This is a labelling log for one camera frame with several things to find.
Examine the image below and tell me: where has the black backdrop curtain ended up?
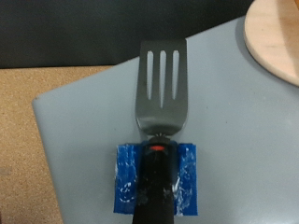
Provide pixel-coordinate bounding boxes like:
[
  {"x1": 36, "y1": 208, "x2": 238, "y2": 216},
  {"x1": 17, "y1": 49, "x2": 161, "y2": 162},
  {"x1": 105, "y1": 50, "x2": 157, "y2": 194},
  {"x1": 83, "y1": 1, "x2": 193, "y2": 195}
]
[{"x1": 0, "y1": 0, "x2": 254, "y2": 70}]

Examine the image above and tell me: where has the round wooden plate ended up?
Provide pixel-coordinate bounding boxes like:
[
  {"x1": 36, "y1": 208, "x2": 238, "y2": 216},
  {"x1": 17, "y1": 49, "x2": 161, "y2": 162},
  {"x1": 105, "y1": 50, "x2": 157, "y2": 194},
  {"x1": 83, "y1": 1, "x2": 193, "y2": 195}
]
[{"x1": 243, "y1": 0, "x2": 299, "y2": 88}]

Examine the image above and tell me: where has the silver toaster oven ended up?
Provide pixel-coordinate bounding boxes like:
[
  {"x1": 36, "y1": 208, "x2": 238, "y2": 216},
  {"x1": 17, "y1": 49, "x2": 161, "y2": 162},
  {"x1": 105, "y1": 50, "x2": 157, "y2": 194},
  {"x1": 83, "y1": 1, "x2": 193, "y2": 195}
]
[{"x1": 31, "y1": 15, "x2": 299, "y2": 224}]

